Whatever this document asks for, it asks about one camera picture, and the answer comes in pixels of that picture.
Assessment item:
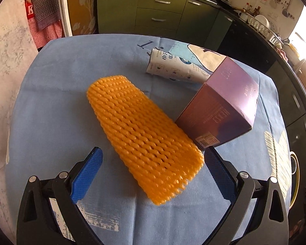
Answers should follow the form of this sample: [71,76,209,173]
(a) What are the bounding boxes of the orange foam net sleeve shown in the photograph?
[87,75,204,205]

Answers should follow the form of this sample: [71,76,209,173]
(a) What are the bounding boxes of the purple cardboard box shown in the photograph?
[176,57,259,150]

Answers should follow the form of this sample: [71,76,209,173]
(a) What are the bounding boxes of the white tube package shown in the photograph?
[146,49,210,84]

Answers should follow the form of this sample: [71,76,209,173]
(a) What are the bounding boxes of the yellow rimmed trash bin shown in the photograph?
[289,151,300,209]

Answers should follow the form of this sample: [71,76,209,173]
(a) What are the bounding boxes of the white dish rack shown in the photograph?
[238,12,283,49]

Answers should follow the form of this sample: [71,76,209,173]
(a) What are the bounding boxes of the green lower cabinets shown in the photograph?
[97,0,306,161]

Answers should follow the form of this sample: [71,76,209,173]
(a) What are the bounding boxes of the glass sliding door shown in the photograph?
[58,0,96,37]

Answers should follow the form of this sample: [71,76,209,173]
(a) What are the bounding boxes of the purple checked apron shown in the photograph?
[25,0,63,50]

